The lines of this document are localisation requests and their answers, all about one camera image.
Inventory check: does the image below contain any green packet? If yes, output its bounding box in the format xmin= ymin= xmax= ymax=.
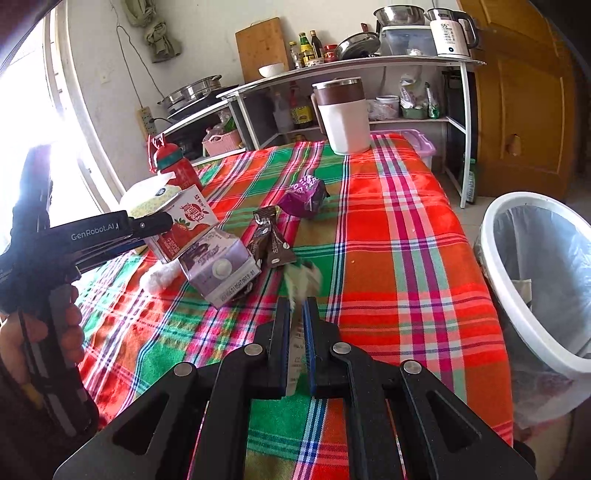
xmin=426 ymin=83 xmax=444 ymax=120

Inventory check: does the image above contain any white paper cup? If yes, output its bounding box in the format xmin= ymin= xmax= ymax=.
xmin=178 ymin=228 xmax=262 ymax=309

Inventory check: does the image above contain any white power strip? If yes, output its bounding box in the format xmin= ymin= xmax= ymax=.
xmin=137 ymin=106 xmax=156 ymax=140

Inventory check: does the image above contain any clear plastic bin liner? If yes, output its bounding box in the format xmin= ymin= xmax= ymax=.
xmin=480 ymin=203 xmax=591 ymax=425

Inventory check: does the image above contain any white trash bin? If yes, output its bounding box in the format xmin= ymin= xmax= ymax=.
xmin=473 ymin=191 xmax=591 ymax=428

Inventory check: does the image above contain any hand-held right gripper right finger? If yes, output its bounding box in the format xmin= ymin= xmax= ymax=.
xmin=302 ymin=296 xmax=539 ymax=480

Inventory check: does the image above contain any brown snack wrapper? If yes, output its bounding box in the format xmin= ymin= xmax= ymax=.
xmin=248 ymin=206 xmax=279 ymax=259
xmin=261 ymin=228 xmax=297 ymax=269

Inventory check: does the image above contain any purple snack wrapper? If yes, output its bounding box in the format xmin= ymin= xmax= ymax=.
xmin=278 ymin=173 xmax=329 ymax=217

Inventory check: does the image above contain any white plastic bag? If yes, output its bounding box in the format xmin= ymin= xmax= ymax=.
xmin=399 ymin=76 xmax=430 ymax=110

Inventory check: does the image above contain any pink plastic basket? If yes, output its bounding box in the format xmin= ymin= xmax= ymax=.
xmin=202 ymin=128 xmax=243 ymax=157

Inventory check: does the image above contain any low white shelf rack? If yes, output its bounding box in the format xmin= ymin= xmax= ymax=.
xmin=154 ymin=97 xmax=245 ymax=160

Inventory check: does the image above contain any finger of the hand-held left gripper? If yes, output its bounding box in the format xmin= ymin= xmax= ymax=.
xmin=73 ymin=236 xmax=157 ymax=274
xmin=117 ymin=210 xmax=177 ymax=239

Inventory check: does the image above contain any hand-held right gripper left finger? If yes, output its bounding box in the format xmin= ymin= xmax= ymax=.
xmin=53 ymin=296 xmax=293 ymax=480

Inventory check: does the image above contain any yellow patterned tissue box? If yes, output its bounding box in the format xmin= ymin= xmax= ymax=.
xmin=119 ymin=175 xmax=204 ymax=223

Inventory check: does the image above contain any person's left forearm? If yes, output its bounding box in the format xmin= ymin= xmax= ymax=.
xmin=0 ymin=360 xmax=100 ymax=480

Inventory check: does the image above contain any clear plastic bag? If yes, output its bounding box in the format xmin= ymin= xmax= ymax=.
xmin=368 ymin=100 xmax=399 ymax=122

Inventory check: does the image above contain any plaid tablecloth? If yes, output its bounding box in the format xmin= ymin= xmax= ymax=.
xmin=76 ymin=134 xmax=514 ymax=480

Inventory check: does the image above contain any red water bottle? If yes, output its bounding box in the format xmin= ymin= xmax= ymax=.
xmin=147 ymin=134 xmax=204 ymax=191

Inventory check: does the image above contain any white electric kettle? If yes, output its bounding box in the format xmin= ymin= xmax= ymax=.
xmin=427 ymin=7 xmax=479 ymax=59

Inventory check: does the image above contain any red strawberry milk carton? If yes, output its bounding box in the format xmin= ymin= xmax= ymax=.
xmin=145 ymin=187 xmax=221 ymax=264

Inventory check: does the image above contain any purple storage box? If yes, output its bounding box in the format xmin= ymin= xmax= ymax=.
xmin=369 ymin=130 xmax=437 ymax=174

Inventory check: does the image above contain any wooden cutting board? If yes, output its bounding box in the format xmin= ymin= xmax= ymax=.
xmin=235 ymin=17 xmax=291 ymax=84

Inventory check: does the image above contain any steel frying pan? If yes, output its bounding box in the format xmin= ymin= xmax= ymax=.
xmin=335 ymin=31 xmax=382 ymax=61

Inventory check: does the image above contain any steel steamer pot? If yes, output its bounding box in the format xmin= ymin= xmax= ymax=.
xmin=157 ymin=75 xmax=223 ymax=110

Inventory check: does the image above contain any white plastic tub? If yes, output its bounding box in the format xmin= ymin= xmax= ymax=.
xmin=375 ymin=95 xmax=400 ymax=119

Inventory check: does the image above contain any white mug with brown band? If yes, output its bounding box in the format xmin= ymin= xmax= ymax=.
xmin=311 ymin=78 xmax=372 ymax=156

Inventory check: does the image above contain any person's left hand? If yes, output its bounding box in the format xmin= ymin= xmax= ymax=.
xmin=0 ymin=284 xmax=86 ymax=389

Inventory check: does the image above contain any wooden door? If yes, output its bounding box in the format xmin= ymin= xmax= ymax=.
xmin=457 ymin=0 xmax=579 ymax=200

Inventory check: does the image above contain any black induction cooker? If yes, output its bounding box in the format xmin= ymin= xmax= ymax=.
xmin=165 ymin=85 xmax=241 ymax=121

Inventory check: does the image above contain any white tissue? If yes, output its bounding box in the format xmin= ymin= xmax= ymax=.
xmin=141 ymin=265 xmax=181 ymax=293
xmin=283 ymin=261 xmax=324 ymax=398

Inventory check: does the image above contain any clear plastic container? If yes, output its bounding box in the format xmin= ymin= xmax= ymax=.
xmin=379 ymin=25 xmax=437 ymax=57

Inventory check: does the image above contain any white window frame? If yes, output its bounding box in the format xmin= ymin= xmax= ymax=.
xmin=41 ymin=0 xmax=126 ymax=200

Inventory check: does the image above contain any clear plastic bottle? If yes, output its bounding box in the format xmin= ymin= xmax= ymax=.
xmin=271 ymin=92 xmax=291 ymax=133

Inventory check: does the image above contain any steel mixing bowl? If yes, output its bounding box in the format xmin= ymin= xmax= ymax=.
xmin=373 ymin=5 xmax=427 ymax=27

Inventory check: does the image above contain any white metal shelf rack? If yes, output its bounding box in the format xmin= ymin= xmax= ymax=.
xmin=217 ymin=54 xmax=488 ymax=209

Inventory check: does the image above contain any hanging grey cloth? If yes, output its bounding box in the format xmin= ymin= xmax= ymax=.
xmin=122 ymin=0 xmax=184 ymax=64

